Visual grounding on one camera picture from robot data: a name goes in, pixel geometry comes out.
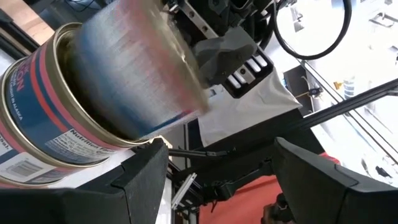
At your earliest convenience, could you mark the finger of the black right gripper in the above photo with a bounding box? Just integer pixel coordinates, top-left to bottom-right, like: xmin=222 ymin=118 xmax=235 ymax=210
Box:
xmin=192 ymin=27 xmax=259 ymax=88

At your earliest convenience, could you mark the pink salmon can gold lid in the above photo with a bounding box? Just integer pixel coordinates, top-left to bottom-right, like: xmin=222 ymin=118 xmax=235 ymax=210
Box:
xmin=67 ymin=0 xmax=210 ymax=141
xmin=0 ymin=23 xmax=150 ymax=169
xmin=0 ymin=121 xmax=94 ymax=189

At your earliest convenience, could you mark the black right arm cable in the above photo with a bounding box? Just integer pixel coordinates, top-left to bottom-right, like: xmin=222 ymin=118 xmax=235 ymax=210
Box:
xmin=272 ymin=0 xmax=353 ymax=60

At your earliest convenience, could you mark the red and black case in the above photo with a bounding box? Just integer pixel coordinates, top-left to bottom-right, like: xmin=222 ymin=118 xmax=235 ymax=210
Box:
xmin=198 ymin=152 xmax=341 ymax=224

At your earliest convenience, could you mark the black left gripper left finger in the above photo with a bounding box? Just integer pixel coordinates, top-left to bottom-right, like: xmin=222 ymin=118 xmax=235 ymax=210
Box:
xmin=0 ymin=138 xmax=169 ymax=224

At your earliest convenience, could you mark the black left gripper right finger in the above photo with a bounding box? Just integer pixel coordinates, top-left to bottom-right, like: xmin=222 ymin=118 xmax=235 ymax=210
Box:
xmin=273 ymin=136 xmax=398 ymax=224

